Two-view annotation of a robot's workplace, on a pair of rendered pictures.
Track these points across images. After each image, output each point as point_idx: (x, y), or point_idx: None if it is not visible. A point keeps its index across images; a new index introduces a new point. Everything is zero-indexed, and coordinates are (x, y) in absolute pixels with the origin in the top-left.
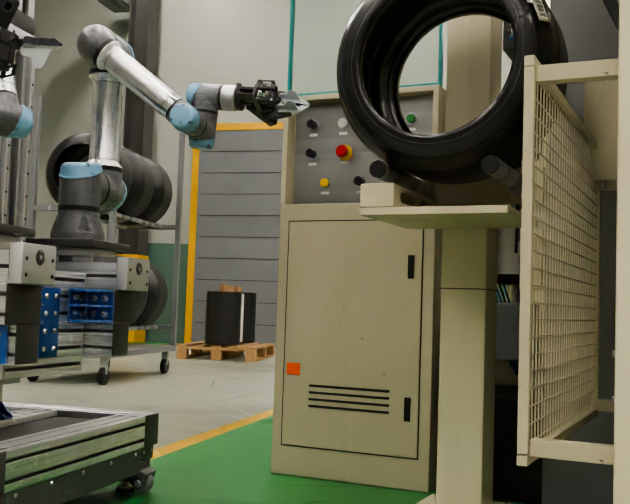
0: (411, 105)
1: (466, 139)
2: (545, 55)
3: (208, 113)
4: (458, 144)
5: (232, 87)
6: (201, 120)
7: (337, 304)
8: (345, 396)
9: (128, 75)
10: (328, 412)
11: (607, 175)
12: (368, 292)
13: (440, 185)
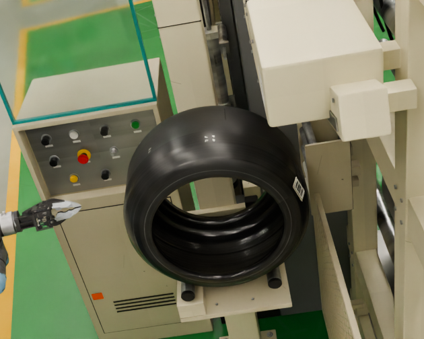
0: (132, 114)
1: (256, 275)
2: (305, 215)
3: None
4: (250, 278)
5: (9, 221)
6: (5, 272)
7: (118, 256)
8: (142, 301)
9: None
10: (132, 311)
11: (328, 210)
12: None
13: None
